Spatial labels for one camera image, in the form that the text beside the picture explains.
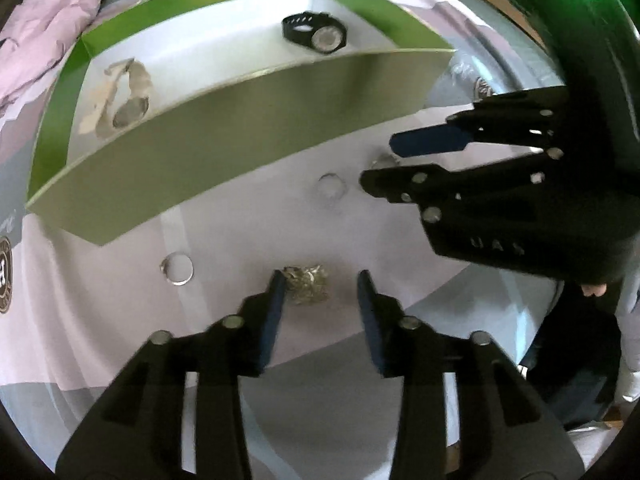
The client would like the plain silver ring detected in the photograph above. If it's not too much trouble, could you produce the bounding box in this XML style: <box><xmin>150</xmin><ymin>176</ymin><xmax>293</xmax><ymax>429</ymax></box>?
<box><xmin>316</xmin><ymin>173</ymin><xmax>348</xmax><ymax>203</ymax></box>

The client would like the silver ring with stone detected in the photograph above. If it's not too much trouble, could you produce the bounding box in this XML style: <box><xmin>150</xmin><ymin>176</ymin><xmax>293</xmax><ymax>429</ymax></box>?
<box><xmin>159</xmin><ymin>251</ymin><xmax>196</xmax><ymax>287</ymax></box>

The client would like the person's hand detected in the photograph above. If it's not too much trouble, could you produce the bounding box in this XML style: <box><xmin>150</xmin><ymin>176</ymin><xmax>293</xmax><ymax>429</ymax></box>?
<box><xmin>582</xmin><ymin>284</ymin><xmax>608</xmax><ymax>298</ymax></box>

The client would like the black wrist watch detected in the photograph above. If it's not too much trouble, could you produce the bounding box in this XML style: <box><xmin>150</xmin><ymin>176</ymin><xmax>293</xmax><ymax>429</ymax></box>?
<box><xmin>281</xmin><ymin>11</ymin><xmax>347</xmax><ymax>55</ymax></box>

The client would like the green cardboard box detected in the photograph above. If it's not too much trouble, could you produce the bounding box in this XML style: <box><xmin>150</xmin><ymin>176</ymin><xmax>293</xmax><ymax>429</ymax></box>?
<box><xmin>26</xmin><ymin>0</ymin><xmax>452</xmax><ymax>245</ymax></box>

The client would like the pink crumpled duvet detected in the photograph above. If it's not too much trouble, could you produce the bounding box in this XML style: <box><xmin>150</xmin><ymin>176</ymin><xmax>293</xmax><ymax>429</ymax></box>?
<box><xmin>1</xmin><ymin>0</ymin><xmax>102</xmax><ymax>117</ymax></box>

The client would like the gold crumpled chain jewelry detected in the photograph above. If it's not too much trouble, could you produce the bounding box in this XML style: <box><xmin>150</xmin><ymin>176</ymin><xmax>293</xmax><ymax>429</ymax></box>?
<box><xmin>282</xmin><ymin>264</ymin><xmax>329</xmax><ymax>306</ymax></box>

